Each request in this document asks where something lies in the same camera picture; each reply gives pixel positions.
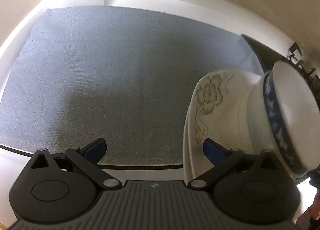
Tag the person's right hand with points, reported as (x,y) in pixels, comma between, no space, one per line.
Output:
(313,211)

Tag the black gas stove top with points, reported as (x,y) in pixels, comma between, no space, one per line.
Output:
(267,57)

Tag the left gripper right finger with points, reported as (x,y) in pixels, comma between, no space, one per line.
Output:
(224,161)

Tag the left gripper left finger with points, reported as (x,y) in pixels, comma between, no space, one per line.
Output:
(86,159)

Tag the white bowl blue pattern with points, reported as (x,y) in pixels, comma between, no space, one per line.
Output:
(293,116)

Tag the black pot support grate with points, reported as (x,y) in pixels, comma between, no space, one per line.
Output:
(305,64)

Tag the grey counter mat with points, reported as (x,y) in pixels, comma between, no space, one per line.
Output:
(123,74)

